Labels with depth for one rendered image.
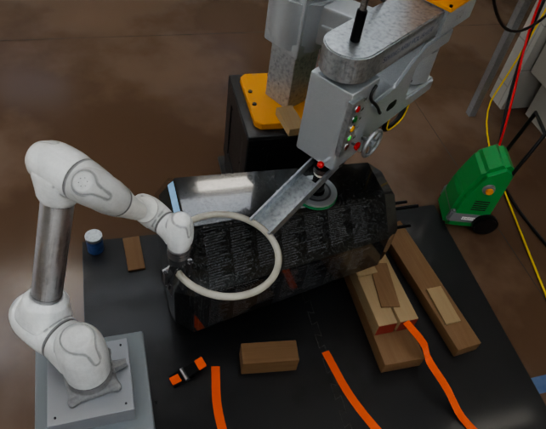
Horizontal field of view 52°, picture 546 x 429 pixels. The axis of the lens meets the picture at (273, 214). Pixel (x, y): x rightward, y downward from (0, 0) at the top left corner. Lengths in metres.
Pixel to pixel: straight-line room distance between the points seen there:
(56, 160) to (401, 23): 1.50
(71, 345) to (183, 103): 2.97
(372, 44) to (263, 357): 1.65
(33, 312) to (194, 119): 2.72
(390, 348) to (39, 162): 2.18
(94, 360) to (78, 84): 3.17
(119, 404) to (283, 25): 1.96
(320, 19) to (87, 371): 1.99
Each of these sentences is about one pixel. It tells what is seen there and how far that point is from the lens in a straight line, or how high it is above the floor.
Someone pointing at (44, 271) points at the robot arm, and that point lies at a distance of 1.93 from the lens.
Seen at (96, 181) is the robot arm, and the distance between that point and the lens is 1.60.
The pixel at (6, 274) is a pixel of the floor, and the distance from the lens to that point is 3.60.
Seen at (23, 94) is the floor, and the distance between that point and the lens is 4.78.
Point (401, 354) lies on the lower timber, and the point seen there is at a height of 0.11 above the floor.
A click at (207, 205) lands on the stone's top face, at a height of 0.80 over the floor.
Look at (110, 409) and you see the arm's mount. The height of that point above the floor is 0.89.
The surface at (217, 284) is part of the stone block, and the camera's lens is 2.68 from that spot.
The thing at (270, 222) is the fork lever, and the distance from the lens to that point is 2.57.
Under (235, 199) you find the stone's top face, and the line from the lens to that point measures 2.75.
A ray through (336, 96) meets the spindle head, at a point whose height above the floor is 1.48.
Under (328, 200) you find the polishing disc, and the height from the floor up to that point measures 0.83.
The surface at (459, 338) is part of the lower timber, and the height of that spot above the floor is 0.09.
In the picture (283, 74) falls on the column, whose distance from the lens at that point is 3.26.
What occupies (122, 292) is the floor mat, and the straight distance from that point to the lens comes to 3.38.
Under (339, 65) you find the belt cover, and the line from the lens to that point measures 2.23.
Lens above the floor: 2.82
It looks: 48 degrees down
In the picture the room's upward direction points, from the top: 10 degrees clockwise
